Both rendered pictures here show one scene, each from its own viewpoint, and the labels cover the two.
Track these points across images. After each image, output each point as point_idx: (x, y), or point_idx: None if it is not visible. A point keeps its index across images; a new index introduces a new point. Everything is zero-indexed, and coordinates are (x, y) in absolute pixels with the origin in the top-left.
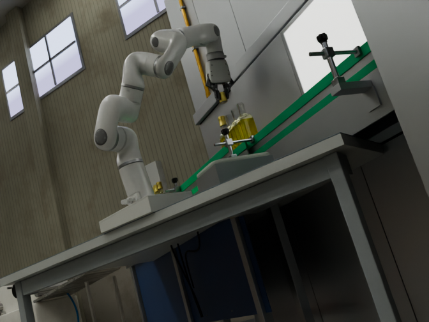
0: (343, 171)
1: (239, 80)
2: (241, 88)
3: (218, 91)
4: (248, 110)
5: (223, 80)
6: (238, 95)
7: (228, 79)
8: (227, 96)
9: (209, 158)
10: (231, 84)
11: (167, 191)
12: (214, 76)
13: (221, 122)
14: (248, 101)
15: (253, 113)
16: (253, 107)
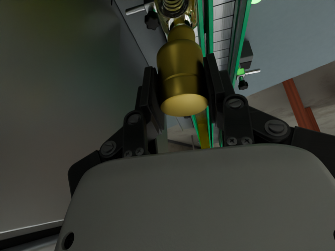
0: None
1: (43, 213)
2: (54, 160)
3: (221, 84)
4: (75, 66)
5: (154, 167)
6: (88, 154)
7: (97, 175)
8: (151, 71)
9: (167, 148)
10: (95, 151)
11: (256, 68)
12: (288, 219)
13: (192, 36)
14: (52, 79)
15: (56, 22)
16: (39, 25)
